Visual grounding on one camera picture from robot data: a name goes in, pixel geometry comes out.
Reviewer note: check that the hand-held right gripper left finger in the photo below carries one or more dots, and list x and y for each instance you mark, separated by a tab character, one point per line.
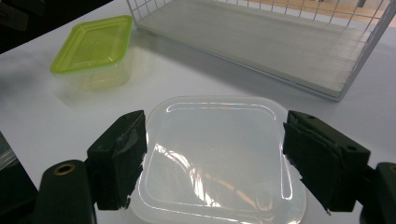
109	161

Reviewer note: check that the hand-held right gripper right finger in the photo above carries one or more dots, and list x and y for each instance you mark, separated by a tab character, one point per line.
323	161

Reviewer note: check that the translucent white lidded container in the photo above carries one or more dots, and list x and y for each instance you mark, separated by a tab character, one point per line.
218	149

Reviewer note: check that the green lidded plastic container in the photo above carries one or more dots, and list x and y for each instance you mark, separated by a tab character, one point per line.
93	46

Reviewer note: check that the tan wooden board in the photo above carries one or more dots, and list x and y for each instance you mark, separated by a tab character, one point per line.
339	11

